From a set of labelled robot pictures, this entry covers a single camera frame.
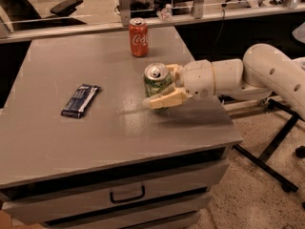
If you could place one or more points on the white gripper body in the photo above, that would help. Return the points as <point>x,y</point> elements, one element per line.
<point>197,77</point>

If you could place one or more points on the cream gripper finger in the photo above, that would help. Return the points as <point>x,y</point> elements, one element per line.
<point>169,97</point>
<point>174,70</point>

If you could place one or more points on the green soda can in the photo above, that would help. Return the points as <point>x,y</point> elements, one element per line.
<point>156,81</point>

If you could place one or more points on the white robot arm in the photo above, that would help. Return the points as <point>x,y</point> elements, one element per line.
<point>263,70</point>

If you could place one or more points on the red cola can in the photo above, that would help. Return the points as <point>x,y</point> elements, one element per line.
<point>138,31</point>

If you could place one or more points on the clear plastic water bottle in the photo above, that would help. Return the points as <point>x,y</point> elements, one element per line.
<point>166,14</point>

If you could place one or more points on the grey drawer cabinet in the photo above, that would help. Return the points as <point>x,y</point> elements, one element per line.
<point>58,171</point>

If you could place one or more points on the blue snack bar wrapper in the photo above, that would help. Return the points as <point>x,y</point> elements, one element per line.
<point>80,100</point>

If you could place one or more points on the black metal stand base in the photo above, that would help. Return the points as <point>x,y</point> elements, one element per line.
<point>260,161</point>

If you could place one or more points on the black drawer handle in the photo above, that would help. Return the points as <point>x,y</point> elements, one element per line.
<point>128,193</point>

